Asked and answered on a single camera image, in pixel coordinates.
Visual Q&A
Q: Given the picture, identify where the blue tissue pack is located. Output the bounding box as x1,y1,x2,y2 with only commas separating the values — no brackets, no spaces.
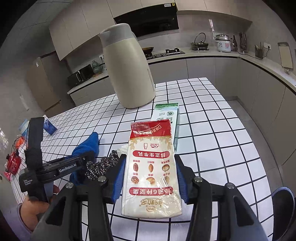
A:
43,115,57,135

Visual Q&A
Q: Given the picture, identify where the red white snack bag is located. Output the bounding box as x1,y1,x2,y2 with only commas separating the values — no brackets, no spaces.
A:
121,120,182,219

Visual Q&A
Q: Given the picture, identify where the person's left hand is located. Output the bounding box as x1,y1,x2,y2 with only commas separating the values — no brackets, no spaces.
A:
20,185,60,232

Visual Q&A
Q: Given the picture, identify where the red pouch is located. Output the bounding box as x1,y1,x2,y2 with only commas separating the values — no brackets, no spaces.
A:
6,150,21,175

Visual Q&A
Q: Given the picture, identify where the steel wool scrubber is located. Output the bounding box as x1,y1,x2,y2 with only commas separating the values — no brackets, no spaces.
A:
85,150,119,180

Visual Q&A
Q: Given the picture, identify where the black stool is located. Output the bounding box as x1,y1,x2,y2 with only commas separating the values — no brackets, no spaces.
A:
271,187,296,240

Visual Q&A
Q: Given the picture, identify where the white blue plastic container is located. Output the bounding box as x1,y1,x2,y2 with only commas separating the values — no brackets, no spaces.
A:
18,119,30,140

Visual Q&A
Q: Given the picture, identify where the blue cloth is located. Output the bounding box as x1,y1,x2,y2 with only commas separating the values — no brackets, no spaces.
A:
70,132,99,186

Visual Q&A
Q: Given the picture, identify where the crumpled white tissue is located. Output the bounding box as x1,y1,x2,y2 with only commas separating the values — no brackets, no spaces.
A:
116,144,128,157

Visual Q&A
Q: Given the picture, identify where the brown refrigerator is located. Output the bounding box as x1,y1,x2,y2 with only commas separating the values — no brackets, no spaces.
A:
26,51,75,118

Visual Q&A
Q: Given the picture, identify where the black microwave oven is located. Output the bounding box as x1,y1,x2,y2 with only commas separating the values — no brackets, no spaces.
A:
67,64,94,88

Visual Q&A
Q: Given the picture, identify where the green ceramic vase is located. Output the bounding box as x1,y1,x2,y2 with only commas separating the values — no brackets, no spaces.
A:
92,60,100,74

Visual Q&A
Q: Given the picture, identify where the green white milk carton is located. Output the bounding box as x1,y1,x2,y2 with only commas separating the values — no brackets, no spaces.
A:
151,103,180,152

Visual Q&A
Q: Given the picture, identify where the beige thermos jug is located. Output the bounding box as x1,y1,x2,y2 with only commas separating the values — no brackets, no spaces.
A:
98,23,156,109

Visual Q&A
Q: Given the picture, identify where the cutting board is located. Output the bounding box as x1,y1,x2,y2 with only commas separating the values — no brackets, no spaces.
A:
277,42,293,70

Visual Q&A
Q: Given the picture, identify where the black frying pan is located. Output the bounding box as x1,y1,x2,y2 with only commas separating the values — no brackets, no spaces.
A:
142,47,154,54

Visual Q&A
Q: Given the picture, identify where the utensil holder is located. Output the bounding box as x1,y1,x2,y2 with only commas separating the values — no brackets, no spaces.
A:
254,43,264,59

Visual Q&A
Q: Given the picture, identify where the white rice cooker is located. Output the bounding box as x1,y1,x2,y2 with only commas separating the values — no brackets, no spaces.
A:
215,34,231,53

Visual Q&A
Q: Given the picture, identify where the gas stove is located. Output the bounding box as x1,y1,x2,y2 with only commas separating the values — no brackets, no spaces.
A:
144,48,184,60

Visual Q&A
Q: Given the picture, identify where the kettle on rack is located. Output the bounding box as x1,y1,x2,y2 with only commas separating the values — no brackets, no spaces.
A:
191,32,209,51

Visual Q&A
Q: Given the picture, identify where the black range hood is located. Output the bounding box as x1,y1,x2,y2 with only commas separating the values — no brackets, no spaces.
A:
114,3,179,37

